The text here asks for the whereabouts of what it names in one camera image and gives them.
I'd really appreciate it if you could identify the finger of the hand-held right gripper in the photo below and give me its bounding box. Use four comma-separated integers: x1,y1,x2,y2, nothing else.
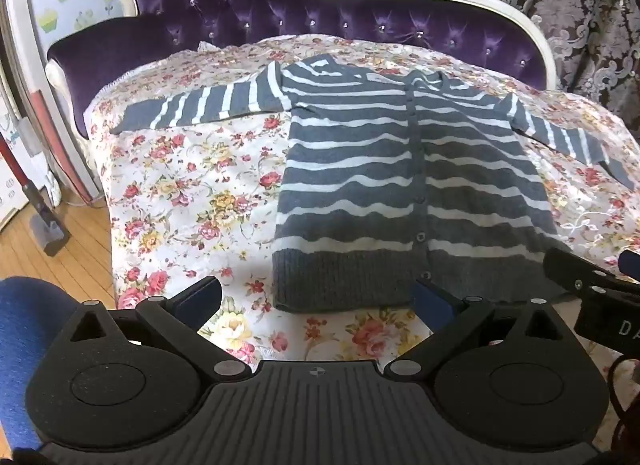
617,250,640,280
543,247,624,298

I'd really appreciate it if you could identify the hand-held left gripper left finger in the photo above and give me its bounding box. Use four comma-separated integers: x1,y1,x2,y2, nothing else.
64,275,252,381

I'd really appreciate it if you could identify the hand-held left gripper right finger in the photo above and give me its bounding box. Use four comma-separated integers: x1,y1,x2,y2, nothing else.
384,280,577,380

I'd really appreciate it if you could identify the grey white striped cardigan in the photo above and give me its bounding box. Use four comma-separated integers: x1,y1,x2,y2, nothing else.
109,56,637,315

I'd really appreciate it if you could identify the floral blanket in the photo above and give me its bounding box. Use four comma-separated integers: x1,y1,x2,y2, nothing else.
82,35,640,363

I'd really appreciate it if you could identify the blue cloth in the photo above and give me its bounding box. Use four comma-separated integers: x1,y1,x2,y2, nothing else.
0,277,87,452

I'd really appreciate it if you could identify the red stick vacuum cleaner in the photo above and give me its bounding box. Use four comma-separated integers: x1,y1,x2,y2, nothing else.
0,124,72,259

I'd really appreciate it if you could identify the purple tufted sofa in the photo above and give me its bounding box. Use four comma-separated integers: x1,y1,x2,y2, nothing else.
45,0,559,140

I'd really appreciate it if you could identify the black cable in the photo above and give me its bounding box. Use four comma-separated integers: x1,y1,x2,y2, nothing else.
606,354,640,448

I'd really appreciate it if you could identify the green flower wall sticker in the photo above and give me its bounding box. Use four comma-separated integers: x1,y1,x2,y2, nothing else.
74,0,117,32

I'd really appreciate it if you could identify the green cupcake wall sticker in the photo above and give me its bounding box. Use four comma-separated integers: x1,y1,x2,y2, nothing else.
38,6,62,34

